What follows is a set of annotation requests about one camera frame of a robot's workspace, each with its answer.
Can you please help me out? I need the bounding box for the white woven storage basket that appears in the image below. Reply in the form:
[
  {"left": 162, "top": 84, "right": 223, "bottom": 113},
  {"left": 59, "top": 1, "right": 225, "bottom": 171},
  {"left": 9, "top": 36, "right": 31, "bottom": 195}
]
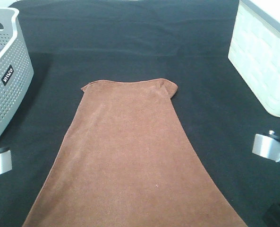
[{"left": 228, "top": 0, "right": 280, "bottom": 117}]

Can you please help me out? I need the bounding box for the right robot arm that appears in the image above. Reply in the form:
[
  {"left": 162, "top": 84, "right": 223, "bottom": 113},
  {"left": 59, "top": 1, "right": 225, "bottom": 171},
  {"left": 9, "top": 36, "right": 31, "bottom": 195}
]
[{"left": 252, "top": 130, "right": 280, "bottom": 227}]

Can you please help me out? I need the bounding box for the brown towel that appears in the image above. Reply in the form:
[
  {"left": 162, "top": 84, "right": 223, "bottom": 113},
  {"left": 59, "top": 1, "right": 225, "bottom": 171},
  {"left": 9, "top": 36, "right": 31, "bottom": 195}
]
[{"left": 24, "top": 79, "right": 245, "bottom": 227}]

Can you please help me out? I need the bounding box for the black table cloth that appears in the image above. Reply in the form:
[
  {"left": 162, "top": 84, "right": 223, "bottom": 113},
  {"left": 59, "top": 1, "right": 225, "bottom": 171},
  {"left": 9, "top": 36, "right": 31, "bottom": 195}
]
[{"left": 0, "top": 0, "right": 280, "bottom": 227}]

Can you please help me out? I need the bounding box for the grey perforated laundry basket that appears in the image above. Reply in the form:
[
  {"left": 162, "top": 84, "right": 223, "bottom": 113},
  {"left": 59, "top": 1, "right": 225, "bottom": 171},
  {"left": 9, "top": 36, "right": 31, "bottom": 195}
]
[{"left": 0, "top": 7, "right": 34, "bottom": 136}]

